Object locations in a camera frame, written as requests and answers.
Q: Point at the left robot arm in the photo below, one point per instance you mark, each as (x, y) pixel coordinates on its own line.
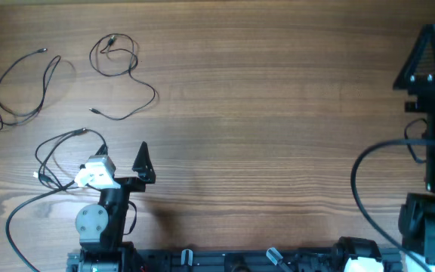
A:
(101, 226)

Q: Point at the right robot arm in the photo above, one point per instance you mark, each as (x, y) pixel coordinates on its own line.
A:
(417, 215)

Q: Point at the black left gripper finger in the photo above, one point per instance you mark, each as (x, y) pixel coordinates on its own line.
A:
(103, 150)
(143, 166)

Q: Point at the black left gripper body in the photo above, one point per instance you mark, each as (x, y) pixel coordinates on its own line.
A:
(131, 185)

